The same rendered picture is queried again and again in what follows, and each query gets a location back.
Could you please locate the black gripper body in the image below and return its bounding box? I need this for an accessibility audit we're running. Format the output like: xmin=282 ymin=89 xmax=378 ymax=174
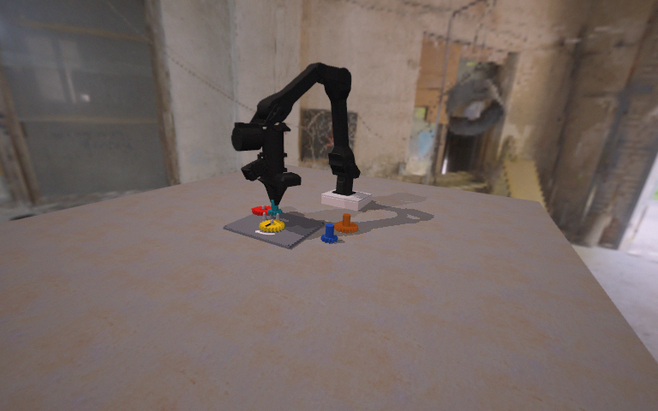
xmin=260 ymin=149 xmax=301 ymax=188

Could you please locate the teal gear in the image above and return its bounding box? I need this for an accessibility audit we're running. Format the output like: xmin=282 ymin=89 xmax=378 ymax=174
xmin=267 ymin=200 xmax=283 ymax=216

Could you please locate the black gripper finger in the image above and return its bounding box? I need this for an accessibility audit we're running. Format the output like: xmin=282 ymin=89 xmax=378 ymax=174
xmin=258 ymin=178 xmax=273 ymax=201
xmin=267 ymin=182 xmax=287 ymax=206

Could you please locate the orange gear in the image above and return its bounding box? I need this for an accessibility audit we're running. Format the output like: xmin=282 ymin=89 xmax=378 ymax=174
xmin=334 ymin=213 xmax=358 ymax=234

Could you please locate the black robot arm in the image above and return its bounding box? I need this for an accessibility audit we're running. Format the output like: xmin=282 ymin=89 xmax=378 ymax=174
xmin=231 ymin=63 xmax=361 ymax=196

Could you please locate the yellow gear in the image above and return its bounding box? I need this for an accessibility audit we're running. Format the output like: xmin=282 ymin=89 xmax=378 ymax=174
xmin=259 ymin=219 xmax=284 ymax=232

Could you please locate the red gear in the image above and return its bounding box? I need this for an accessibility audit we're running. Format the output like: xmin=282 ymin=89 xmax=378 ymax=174
xmin=252 ymin=206 xmax=272 ymax=216

